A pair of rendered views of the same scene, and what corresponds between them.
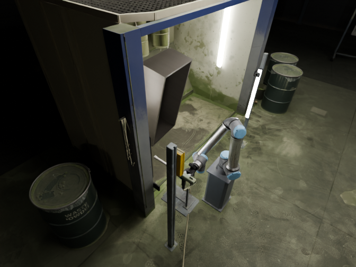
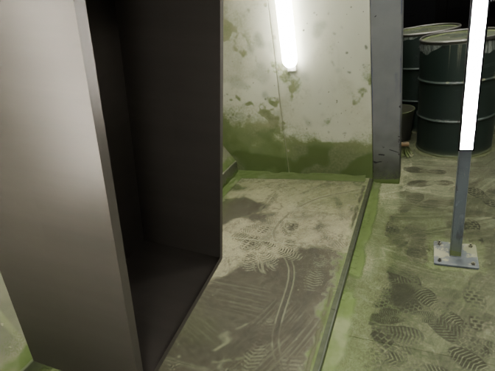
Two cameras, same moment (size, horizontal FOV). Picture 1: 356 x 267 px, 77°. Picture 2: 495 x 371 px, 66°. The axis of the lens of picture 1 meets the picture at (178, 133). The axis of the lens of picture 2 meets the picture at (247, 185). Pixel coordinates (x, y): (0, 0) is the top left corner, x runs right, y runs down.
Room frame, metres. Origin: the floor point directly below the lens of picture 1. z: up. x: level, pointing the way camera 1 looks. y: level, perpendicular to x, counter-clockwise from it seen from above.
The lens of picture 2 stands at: (1.58, 0.11, 1.35)
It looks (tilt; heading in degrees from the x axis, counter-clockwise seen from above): 26 degrees down; 351
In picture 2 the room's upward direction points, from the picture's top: 10 degrees counter-clockwise
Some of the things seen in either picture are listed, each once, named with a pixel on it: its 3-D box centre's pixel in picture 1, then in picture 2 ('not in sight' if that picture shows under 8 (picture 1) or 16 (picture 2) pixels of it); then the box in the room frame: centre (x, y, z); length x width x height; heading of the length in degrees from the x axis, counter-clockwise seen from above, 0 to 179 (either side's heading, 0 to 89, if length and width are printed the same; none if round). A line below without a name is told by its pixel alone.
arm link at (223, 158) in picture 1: (226, 159); not in sight; (1.77, -0.57, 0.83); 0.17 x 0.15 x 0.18; 13
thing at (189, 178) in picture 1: (173, 174); not in sight; (1.35, 0.03, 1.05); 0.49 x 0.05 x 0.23; 53
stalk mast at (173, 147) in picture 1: (171, 207); not in sight; (1.13, 0.04, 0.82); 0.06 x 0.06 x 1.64; 53
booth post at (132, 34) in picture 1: (137, 148); not in sight; (1.58, 0.40, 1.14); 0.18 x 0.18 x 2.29; 53
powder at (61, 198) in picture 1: (61, 184); not in sight; (1.32, 1.15, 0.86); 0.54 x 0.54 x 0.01
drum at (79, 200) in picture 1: (73, 207); not in sight; (1.32, 1.15, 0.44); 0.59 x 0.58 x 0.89; 124
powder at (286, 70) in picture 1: (286, 70); (461, 37); (4.13, -2.10, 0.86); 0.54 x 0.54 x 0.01
